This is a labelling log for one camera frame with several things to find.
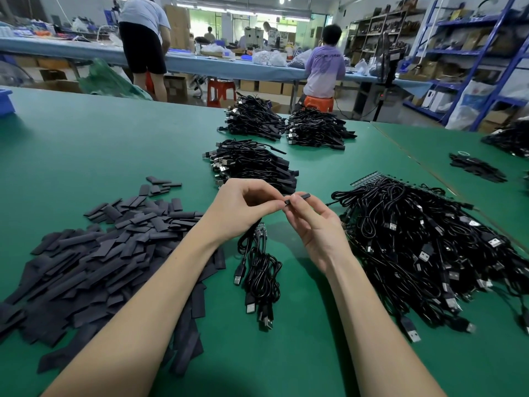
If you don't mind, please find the pile of black sleeve strips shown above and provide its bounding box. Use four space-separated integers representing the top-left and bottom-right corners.
0 176 226 377

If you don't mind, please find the person's right hand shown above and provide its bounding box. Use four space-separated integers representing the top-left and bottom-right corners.
283 191 355 273

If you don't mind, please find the blue plastic bin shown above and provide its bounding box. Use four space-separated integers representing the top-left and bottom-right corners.
0 88 16 119

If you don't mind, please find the huge heap of black cables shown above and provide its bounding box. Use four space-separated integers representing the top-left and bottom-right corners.
482 120 529 159

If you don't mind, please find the large pile of black cables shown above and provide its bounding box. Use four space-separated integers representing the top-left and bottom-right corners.
328 173 529 344

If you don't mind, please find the heap of finished black cables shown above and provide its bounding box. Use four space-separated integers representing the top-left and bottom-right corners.
203 138 300 195

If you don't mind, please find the small bundle of cables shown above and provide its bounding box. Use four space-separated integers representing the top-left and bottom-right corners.
449 153 509 184

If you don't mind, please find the long blue work table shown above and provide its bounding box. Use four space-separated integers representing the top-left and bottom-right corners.
0 37 433 92

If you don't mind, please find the orange plastic stool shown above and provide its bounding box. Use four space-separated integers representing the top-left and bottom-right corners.
303 95 336 113

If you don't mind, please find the person's right forearm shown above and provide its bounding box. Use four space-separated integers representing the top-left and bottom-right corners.
324 254 447 397

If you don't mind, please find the red plastic stool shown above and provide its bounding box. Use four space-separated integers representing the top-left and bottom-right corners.
207 78 237 108

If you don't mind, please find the black tripod stand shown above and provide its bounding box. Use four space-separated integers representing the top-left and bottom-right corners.
359 33 408 122

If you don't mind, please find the open cardboard box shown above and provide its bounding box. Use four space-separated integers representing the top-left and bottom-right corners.
33 80 84 94

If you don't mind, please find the white plastic bag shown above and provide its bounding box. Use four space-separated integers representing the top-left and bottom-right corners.
445 81 497 131

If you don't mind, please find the dark storage shelf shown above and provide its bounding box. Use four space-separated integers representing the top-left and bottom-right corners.
346 2 423 69

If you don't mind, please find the small upright cardboard box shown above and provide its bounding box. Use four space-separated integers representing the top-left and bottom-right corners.
164 74 190 103

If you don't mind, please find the green plastic bag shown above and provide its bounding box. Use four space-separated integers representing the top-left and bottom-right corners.
78 58 154 101

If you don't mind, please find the blue metal shelving rack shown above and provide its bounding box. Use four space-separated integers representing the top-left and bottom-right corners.
401 0 529 133

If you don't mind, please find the bundle of black cables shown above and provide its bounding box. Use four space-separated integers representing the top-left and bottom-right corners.
218 93 289 142
285 105 358 151

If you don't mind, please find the person's left hand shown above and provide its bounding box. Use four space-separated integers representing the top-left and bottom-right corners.
198 178 289 247

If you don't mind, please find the joined bunch of black cables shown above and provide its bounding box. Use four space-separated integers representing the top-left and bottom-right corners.
233 221 284 332

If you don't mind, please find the person's left forearm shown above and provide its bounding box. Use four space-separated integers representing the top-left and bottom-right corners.
43 229 233 397

